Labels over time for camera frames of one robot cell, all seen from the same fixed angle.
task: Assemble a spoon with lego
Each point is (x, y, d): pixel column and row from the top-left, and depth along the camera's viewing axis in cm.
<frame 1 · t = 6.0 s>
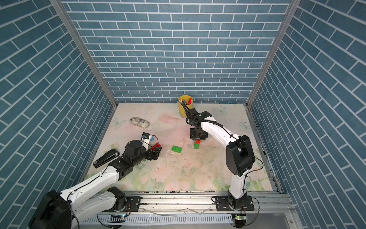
left hand: (158, 146, 84), fingers open
right hand: (196, 139, 89), fingers open
yellow pen holder cup: (188, 100, 110), point 13 cm above the table
green long lego brick: (176, 149, 95), point 2 cm above the table
green square lego brick: (196, 146, 95), point 3 cm above the table

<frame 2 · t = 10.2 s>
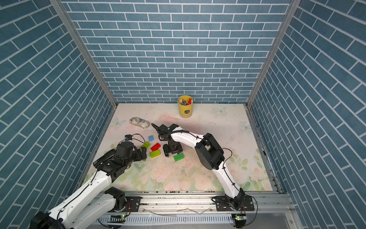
left hand: (142, 149, 84), fingers open
right hand: (171, 154, 91), fingers open
green long lego brick: (178, 157, 91), point 3 cm above the table
lime lego brick near edge: (155, 153, 93), on the table
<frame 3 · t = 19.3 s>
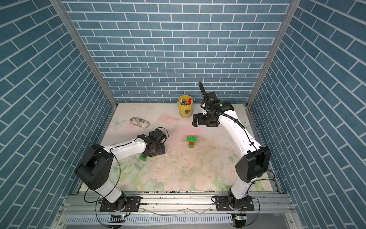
left hand: (160, 152, 91), fingers open
right hand: (201, 123, 81), fingers open
green long lego brick: (191, 139, 91), point 10 cm above the table
red square lego brick: (191, 143, 98), on the table
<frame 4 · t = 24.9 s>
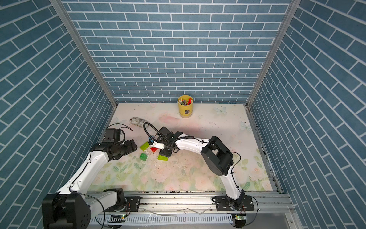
left hand: (134, 147, 84), fingers open
right hand: (164, 149, 91), fingers open
lime long lego brick: (144, 146, 97), on the table
